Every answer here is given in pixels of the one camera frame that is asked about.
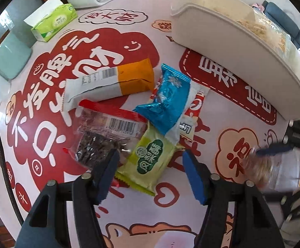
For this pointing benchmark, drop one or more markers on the white plastic storage bin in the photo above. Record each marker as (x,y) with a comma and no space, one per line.
(243,56)

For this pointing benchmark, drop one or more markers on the teal canister brown lid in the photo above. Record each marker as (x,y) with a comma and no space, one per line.
(10,54)

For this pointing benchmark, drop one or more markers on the green snack packet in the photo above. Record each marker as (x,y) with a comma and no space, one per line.
(150,160)

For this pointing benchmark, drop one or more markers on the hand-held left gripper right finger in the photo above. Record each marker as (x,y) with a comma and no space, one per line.
(195,178)

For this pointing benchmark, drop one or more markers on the clear brown cake packet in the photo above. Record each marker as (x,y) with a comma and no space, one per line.
(263,168)

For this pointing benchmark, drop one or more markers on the green tissue box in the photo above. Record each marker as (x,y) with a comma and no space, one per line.
(54,22)

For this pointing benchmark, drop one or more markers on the orange white snack packet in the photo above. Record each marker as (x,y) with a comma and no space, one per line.
(101,85)

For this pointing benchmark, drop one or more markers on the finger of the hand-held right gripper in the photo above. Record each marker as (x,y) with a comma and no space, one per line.
(294,201)
(276,149)

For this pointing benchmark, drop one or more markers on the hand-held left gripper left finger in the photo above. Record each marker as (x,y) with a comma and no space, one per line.
(108,173)

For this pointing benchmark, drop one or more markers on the blue foil snack packet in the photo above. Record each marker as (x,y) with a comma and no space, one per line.
(165,100)

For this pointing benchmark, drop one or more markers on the red white snack packet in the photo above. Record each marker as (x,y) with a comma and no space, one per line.
(198,103)

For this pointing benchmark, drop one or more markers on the blue grey sofa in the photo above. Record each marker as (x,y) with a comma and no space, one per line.
(281,14)

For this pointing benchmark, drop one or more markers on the clear puffed snack packet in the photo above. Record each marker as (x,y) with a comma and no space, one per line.
(266,31)

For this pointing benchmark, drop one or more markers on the dark snack packet red edge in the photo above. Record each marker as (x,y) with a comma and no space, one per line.
(95,139)

